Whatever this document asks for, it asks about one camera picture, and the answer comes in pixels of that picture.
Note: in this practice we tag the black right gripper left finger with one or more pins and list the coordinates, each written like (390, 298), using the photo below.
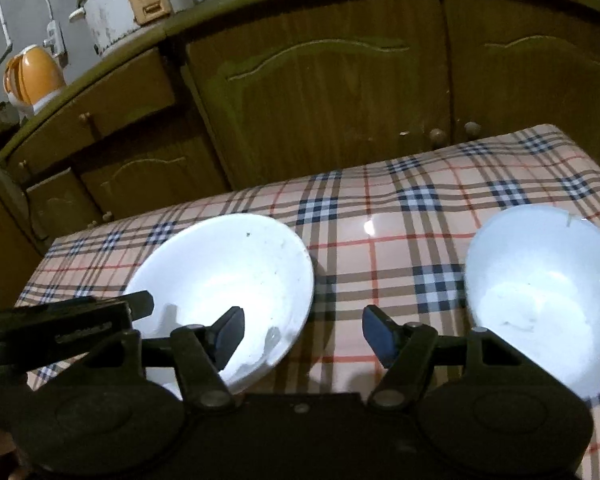
(201, 352)

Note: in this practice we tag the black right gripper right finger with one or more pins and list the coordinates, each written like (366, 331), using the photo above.
(404, 351)

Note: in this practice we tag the wide white ceramic bowl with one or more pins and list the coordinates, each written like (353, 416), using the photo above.
(238, 260)

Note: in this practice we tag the plaid checkered tablecloth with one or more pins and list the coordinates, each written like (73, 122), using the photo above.
(393, 233)

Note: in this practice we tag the small white ceramic bowl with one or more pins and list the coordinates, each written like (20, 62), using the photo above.
(532, 276)

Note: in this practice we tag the orange electric kettle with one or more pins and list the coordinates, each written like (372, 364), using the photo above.
(31, 79)

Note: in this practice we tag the brown wooden cabinet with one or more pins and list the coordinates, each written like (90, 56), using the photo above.
(236, 93)

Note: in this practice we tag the white wall power socket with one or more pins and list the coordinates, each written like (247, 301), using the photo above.
(54, 41)

